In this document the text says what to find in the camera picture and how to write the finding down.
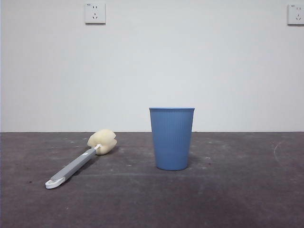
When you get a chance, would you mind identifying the blue ribbed plastic cup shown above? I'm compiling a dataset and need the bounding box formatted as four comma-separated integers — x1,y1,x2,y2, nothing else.
149,106,195,171

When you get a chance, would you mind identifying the white wall socket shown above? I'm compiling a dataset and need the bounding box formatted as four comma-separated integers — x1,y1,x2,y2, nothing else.
85,2,106,25
287,4,304,26

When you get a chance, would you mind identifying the grey-handled sponge cup brush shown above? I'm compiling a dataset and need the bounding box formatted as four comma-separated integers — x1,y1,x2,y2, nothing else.
45,128,117,190

